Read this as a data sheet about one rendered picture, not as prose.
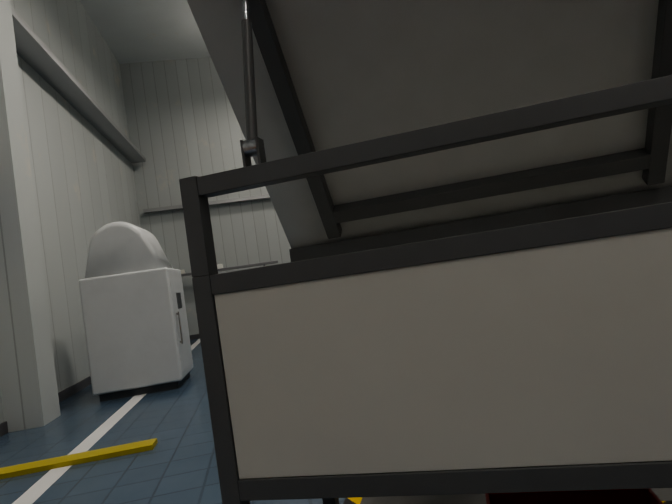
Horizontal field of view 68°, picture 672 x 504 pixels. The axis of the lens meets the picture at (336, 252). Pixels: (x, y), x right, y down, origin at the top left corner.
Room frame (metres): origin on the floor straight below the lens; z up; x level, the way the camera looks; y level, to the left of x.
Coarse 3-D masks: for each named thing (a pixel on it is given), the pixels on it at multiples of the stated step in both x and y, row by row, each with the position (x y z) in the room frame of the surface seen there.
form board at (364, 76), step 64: (192, 0) 1.12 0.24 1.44; (320, 0) 1.09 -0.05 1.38; (384, 0) 1.08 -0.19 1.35; (448, 0) 1.07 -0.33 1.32; (512, 0) 1.05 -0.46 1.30; (576, 0) 1.04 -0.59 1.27; (640, 0) 1.03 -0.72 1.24; (256, 64) 1.20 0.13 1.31; (320, 64) 1.18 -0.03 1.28; (384, 64) 1.17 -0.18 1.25; (448, 64) 1.16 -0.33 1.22; (512, 64) 1.14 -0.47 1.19; (576, 64) 1.13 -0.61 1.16; (640, 64) 1.11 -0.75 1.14; (320, 128) 1.29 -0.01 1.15; (384, 128) 1.28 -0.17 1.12; (576, 128) 1.23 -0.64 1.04; (640, 128) 1.21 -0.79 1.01; (384, 192) 1.40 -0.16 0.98; (576, 192) 1.34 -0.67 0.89
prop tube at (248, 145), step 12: (252, 36) 1.02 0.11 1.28; (252, 48) 1.01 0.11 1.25; (252, 60) 1.00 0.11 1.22; (252, 72) 0.99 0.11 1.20; (252, 84) 0.98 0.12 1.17; (252, 96) 0.98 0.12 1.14; (252, 108) 0.97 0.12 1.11; (252, 120) 0.96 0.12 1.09; (252, 132) 0.96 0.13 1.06; (252, 144) 0.94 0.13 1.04
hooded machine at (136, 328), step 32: (128, 224) 4.25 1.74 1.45; (96, 256) 4.20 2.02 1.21; (128, 256) 4.23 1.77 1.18; (160, 256) 4.52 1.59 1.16; (96, 288) 4.15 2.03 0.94; (128, 288) 4.19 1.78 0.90; (160, 288) 4.22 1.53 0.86; (96, 320) 4.15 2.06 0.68; (128, 320) 4.18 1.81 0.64; (160, 320) 4.22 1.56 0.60; (96, 352) 4.14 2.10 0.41; (128, 352) 4.18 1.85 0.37; (160, 352) 4.21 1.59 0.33; (96, 384) 4.14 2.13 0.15; (128, 384) 4.17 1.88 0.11; (160, 384) 4.25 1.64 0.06
